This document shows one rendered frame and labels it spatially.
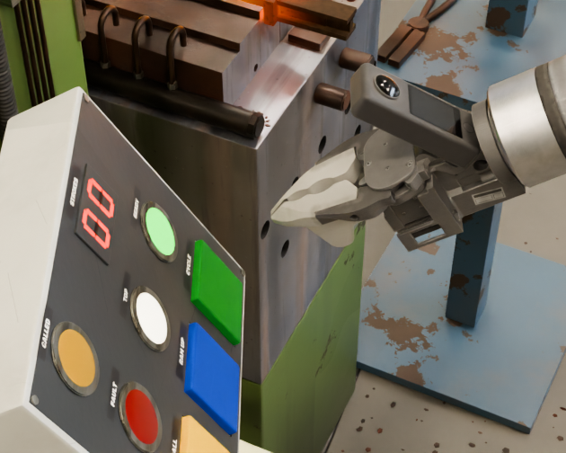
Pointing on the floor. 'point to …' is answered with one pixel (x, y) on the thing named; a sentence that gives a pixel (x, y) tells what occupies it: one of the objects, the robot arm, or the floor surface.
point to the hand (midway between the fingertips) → (280, 207)
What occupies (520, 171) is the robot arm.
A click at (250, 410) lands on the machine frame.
